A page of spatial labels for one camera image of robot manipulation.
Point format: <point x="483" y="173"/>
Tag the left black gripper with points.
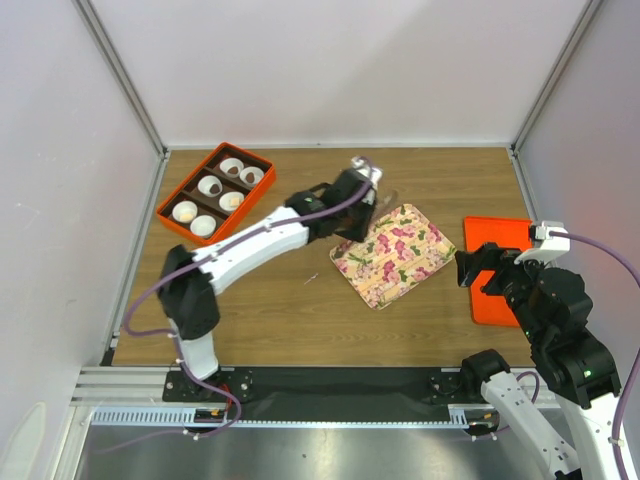
<point x="358" y="232"/>

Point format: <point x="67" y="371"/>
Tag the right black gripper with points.
<point x="490" y="256"/>

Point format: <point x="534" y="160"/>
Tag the metal tongs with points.
<point x="386" y="205"/>

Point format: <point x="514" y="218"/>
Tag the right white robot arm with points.
<point x="551" y="306"/>

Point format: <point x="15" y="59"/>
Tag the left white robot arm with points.
<point x="193" y="280"/>

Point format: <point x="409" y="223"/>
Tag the orange chocolate box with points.
<point x="226" y="222"/>

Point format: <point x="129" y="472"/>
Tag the floral serving tray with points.
<point x="402" y="249"/>

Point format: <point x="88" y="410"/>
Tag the small paper scrap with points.
<point x="310" y="279"/>

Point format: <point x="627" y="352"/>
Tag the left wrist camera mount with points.
<point x="365" y="168"/>

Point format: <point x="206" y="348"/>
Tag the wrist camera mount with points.
<point x="365" y="168"/>
<point x="548" y="243"/>

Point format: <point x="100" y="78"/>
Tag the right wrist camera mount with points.
<point x="548" y="243"/>

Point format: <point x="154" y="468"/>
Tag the white cable duct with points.
<point x="424" y="416"/>

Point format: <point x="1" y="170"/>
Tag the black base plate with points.
<point x="341" y="386"/>

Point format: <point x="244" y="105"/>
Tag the aluminium frame post right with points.
<point x="580" y="28"/>

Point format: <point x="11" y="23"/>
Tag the aluminium frame post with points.
<point x="580" y="28"/>
<point x="109" y="52"/>

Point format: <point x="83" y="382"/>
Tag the aluminium frame post left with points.
<point x="109" y="52"/>

